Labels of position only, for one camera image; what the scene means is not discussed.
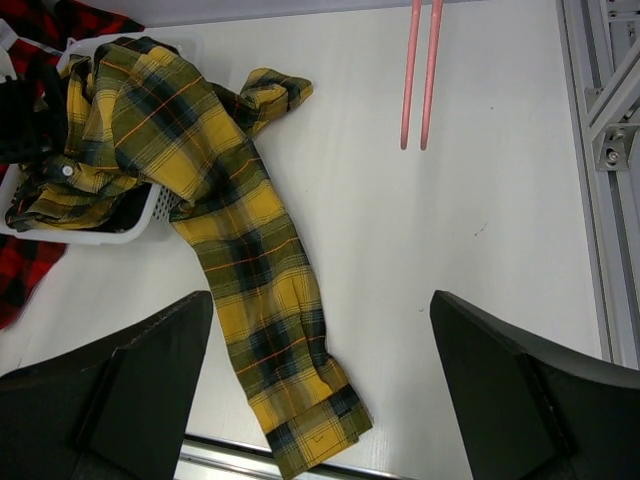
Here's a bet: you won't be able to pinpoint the pink wire hanger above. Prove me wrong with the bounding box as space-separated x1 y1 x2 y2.
400 0 422 150
420 0 444 151

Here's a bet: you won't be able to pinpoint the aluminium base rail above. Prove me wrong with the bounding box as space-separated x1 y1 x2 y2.
173 434 404 479

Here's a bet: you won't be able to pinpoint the yellow plaid shirt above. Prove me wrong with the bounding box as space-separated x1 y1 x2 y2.
6 37 372 479

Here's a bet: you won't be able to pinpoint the white shirt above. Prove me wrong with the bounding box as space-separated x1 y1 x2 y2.
0 19 18 84

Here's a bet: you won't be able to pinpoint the white plastic basket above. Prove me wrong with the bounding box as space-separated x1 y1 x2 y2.
1 29 203 245

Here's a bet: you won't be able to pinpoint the right frame post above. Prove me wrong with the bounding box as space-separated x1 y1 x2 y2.
557 1 639 369

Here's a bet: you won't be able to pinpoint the red black plaid shirt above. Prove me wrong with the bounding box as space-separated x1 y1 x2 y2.
1 1 144 329

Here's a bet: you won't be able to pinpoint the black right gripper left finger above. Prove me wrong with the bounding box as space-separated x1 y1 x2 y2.
1 291 213 479

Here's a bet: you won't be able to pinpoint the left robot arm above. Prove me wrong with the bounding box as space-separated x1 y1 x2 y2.
1 63 68 165

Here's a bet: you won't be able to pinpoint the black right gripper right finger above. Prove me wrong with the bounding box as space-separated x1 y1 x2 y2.
430 290 639 479

